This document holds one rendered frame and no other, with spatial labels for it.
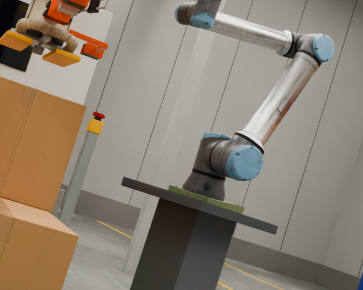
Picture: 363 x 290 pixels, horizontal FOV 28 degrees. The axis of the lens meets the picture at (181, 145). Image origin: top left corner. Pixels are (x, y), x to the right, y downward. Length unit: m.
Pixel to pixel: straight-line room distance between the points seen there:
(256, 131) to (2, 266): 1.35
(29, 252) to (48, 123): 0.71
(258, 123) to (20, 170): 1.00
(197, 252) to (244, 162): 0.43
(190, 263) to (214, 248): 0.14
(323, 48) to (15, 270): 1.69
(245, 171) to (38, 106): 0.88
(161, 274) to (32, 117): 0.90
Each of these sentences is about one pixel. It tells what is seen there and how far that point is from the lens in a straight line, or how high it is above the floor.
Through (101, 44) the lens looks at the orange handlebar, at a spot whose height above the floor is 1.24.
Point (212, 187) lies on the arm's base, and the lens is 3.07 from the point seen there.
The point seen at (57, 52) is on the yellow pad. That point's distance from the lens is 2.78.
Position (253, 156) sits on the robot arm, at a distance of 2.93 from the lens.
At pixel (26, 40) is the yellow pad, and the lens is 2.77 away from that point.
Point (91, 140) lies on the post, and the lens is 3.89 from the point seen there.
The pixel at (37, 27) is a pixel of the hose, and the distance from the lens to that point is 2.76.
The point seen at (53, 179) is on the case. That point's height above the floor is 0.66.
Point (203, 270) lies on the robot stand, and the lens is 3.08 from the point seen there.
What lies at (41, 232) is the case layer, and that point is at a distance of 2.02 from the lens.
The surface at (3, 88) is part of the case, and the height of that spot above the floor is 0.91.
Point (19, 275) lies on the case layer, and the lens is 2.04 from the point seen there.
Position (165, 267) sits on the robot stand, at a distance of 3.04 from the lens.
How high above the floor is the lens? 0.72
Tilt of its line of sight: 4 degrees up
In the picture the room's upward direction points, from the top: 18 degrees clockwise
